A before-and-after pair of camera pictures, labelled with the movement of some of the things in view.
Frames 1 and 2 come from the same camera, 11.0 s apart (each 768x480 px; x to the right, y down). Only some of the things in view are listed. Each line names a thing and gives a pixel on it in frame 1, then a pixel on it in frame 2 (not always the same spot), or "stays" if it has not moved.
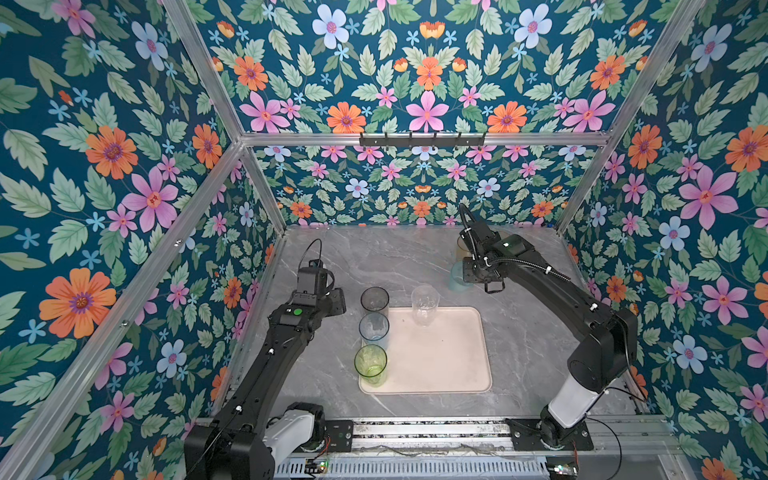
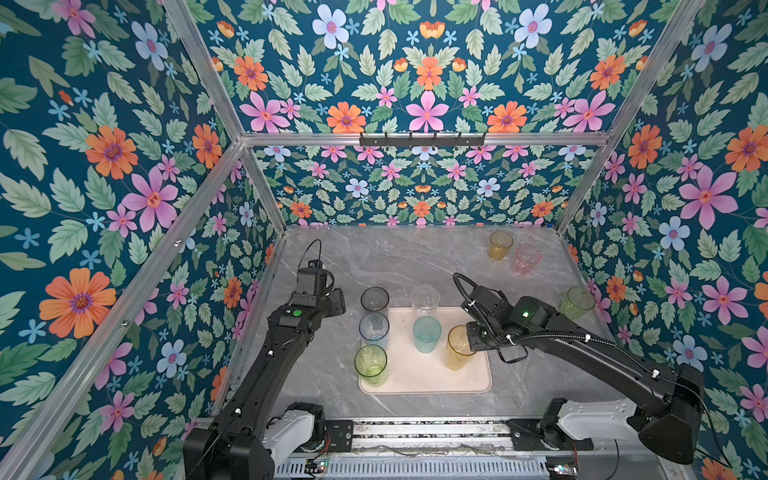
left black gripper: [338, 300] stays
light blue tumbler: [375, 328] stays
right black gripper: [468, 276] to [475, 345]
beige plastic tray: [449, 357] stays
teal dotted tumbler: [457, 281] to [427, 331]
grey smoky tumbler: [374, 298] stays
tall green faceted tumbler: [370, 364] stays
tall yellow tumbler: [463, 250] to [458, 348]
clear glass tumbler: [425, 303] stays
